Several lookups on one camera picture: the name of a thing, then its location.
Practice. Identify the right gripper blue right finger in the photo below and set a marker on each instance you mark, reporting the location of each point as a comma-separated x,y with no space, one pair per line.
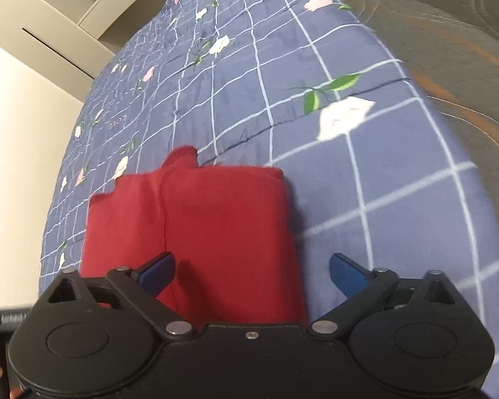
366,293

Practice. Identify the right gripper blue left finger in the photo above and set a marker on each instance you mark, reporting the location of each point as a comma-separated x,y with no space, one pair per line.
140,288

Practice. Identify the red knit garment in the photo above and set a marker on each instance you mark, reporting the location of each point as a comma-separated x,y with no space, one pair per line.
226,226

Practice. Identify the blue plaid floral quilt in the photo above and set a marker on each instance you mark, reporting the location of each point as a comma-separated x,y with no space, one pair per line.
374,170

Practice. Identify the grey orange quilted bedspread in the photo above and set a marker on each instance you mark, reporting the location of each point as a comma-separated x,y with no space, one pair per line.
451,48

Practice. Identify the beige built-in cabinet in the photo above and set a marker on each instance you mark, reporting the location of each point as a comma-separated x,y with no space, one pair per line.
71,37

